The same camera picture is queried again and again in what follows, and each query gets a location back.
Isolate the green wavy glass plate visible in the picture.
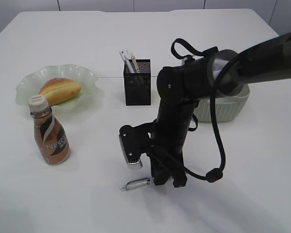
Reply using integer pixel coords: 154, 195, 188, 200
16, 64, 104, 113

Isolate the golden bread roll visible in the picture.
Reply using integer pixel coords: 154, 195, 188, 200
39, 78, 81, 106

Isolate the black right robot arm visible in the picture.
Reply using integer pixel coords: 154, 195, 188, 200
148, 32, 291, 187

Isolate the black mesh pen holder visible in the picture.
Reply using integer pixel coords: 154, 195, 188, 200
123, 59, 151, 106

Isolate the cream patterned pen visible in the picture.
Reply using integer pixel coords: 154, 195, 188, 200
130, 52, 140, 73

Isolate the blue white pen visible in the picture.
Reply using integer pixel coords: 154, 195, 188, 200
125, 50, 136, 73

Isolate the grey-green plastic basket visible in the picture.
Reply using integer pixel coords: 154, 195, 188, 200
181, 54, 251, 122

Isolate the grey white pen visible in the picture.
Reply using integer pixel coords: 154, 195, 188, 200
120, 178, 154, 191

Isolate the clear plastic ruler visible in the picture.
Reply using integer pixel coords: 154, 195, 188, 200
119, 50, 131, 72

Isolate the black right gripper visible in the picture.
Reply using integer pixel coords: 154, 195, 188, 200
146, 116, 194, 188

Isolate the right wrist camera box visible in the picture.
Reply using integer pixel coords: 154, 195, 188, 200
119, 121, 156, 170

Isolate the brown Nescafe coffee bottle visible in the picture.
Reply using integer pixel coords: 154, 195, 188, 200
28, 94, 70, 165

